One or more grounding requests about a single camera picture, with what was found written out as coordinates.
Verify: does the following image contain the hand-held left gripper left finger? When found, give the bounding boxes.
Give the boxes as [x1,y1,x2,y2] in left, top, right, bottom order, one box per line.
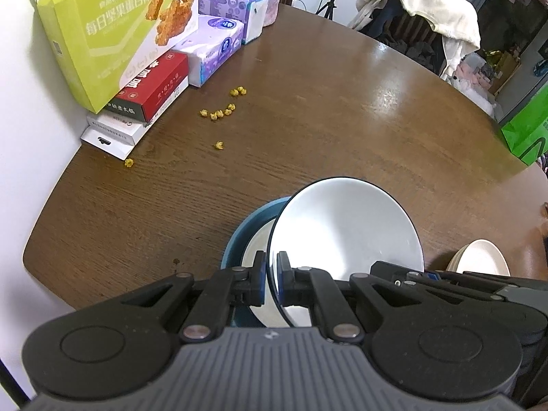
[103,250,267,345]

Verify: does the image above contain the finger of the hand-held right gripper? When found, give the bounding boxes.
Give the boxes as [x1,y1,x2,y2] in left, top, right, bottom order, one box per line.
[370,260,548,304]

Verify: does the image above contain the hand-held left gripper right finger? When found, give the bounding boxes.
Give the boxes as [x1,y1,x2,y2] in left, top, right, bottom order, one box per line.
[276,251,433,345]

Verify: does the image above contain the blue bowl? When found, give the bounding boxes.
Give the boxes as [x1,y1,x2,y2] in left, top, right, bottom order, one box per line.
[220,197,296,328]

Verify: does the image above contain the large white black-rimmed bowl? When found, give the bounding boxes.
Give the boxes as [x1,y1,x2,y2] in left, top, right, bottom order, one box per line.
[265,176,425,328]

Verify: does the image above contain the scattered yellow crumbs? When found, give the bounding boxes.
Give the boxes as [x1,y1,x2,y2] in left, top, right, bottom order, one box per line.
[124,86,248,169]

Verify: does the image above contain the green paper bag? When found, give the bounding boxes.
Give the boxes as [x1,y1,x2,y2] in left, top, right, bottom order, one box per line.
[501,94,548,165]

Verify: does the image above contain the white plush toy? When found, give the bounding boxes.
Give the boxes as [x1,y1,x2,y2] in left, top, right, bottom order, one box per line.
[454,77,499,116]

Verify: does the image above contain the white flat box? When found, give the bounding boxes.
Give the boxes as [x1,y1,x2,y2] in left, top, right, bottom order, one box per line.
[86,109,148,134]
[80,125,146,160]

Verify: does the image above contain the red flat box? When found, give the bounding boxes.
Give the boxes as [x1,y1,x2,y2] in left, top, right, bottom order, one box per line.
[103,49,190,123]

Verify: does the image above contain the dark clothes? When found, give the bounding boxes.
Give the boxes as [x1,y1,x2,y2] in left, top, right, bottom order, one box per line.
[360,0,446,73]

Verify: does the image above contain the brown paper bag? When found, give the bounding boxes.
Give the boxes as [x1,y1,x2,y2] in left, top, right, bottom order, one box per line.
[488,49,523,95]

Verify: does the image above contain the purple tissue pack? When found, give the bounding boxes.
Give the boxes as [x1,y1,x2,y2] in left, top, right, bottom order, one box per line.
[173,14,246,88]
[198,0,270,46]

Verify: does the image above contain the dark wooden chair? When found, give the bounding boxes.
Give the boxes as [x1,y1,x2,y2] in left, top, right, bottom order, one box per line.
[398,11,446,73]

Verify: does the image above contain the chair draped with clothes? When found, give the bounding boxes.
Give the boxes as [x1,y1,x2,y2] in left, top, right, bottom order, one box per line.
[349,0,481,82]

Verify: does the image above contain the glass sliding door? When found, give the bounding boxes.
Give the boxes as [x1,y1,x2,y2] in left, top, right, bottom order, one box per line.
[428,0,548,125]

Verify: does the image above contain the green snack box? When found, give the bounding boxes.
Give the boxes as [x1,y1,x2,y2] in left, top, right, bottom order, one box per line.
[34,0,202,114]

